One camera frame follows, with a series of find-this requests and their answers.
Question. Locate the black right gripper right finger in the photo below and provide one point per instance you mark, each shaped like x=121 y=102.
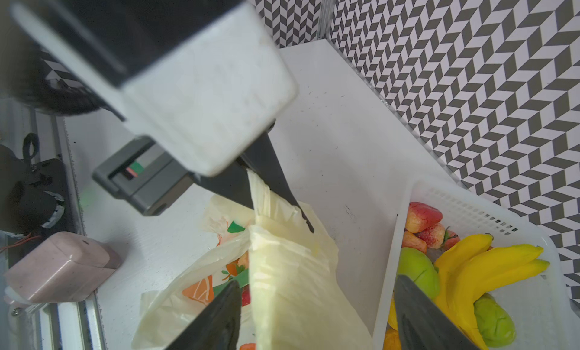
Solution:
x=421 y=325

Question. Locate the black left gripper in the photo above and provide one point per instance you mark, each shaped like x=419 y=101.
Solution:
x=151 y=180

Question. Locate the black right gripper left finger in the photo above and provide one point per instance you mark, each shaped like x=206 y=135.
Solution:
x=217 y=327

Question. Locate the translucent cream plastic bag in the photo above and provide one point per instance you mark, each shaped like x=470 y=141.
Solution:
x=296 y=302

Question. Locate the pink fake dragon fruit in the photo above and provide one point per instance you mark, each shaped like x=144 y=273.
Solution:
x=246 y=296

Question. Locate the yellow fake mango small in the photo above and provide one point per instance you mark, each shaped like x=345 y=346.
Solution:
x=392 y=340

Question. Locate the green fake custard apple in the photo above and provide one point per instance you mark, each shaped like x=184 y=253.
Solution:
x=494 y=323
x=415 y=265

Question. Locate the yellow fake banana bunch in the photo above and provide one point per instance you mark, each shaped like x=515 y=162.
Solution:
x=474 y=267

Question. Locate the red fake peach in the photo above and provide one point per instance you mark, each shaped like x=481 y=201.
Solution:
x=412 y=241
x=450 y=240
x=421 y=217
x=434 y=237

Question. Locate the white plastic basket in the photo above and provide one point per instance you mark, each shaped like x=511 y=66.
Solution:
x=538 y=306

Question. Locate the pink cloth pad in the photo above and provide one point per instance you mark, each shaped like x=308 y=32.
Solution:
x=65 y=268

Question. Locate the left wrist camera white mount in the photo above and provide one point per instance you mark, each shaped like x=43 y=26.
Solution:
x=202 y=78

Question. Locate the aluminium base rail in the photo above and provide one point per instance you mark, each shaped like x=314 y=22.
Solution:
x=52 y=326

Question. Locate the aluminium corner post right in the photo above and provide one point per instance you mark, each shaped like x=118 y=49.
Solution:
x=325 y=20

